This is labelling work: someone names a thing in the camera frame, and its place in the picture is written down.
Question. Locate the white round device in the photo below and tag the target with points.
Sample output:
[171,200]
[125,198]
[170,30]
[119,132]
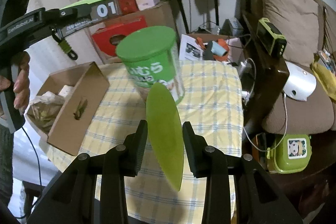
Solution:
[300,84]

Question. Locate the red collection gift box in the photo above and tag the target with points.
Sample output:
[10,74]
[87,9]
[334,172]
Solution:
[108,38]

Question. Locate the white patterned cloth bag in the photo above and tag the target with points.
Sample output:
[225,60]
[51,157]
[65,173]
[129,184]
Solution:
[44,109]

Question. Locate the green carabiner clip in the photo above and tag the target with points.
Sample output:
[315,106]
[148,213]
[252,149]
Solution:
[64,45]

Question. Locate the green black radio device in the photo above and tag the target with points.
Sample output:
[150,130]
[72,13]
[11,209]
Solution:
[272,39]

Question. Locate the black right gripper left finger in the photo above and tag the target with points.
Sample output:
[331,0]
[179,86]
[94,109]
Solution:
[71,198]

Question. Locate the person's left hand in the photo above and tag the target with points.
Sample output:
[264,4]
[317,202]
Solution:
[21,86]

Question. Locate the green plastic leaf knife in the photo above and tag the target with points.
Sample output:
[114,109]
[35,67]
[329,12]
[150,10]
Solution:
[165,133]

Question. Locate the green lidded box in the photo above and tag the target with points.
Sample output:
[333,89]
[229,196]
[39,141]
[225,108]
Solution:
[101,10]

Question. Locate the brown sofa cushion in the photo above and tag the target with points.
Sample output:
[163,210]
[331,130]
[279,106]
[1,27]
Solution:
[303,23]

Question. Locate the yellow plaid tablecloth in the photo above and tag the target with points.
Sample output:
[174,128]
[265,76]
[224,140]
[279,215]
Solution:
[212,104]

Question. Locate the yellow cloth on sofa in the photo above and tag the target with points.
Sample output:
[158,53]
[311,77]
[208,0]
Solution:
[326,78]

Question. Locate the printed paper sheet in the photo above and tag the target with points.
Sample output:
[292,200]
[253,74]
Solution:
[189,47]

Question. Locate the large brown cardboard box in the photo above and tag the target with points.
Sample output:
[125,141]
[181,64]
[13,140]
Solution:
[160,15]

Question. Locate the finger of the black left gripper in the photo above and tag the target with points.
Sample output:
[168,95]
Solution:
[75,17]

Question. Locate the green lunch box sticker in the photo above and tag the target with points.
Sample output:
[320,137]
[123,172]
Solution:
[290,154]

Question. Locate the green labelled plastic jar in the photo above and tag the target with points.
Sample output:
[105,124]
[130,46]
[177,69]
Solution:
[151,56]

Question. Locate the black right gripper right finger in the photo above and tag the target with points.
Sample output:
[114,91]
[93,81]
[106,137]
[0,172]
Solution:
[258,198]

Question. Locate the blue grey hair dryer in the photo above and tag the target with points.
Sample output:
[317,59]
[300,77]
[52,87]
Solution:
[214,51]

